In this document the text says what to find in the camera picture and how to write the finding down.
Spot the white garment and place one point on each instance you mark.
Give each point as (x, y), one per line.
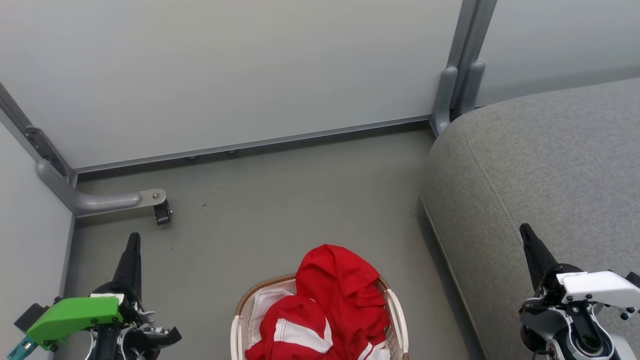
(265, 307)

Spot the white laundry basket wicker rim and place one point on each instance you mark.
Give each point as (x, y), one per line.
(398, 325)

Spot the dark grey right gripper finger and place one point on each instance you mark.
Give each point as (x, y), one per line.
(537, 255)

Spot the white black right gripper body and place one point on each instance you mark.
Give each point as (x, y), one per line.
(600, 285)

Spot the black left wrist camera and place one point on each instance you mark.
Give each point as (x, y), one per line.
(30, 314)

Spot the red shorts white stripe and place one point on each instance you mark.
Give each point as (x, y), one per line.
(295, 330)

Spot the long grey partition foot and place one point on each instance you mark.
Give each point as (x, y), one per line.
(90, 201)

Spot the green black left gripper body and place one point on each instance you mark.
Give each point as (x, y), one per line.
(75, 315)

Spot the black caster wheel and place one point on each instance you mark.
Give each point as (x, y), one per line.
(162, 213)

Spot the grey partition post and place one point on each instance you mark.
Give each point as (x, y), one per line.
(472, 30)

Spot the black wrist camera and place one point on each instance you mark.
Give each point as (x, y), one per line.
(30, 314)
(634, 279)

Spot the red jacket white sleeves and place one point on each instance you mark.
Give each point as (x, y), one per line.
(340, 285)

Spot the aluminium partition bottom rail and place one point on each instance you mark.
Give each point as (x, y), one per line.
(250, 144)

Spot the short grey partition foot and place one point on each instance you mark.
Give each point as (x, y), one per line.
(472, 90)
(442, 100)

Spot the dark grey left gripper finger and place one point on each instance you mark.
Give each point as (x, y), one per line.
(130, 265)

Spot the grey fabric sofa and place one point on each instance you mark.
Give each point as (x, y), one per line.
(540, 165)

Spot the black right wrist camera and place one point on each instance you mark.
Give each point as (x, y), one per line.
(634, 279)

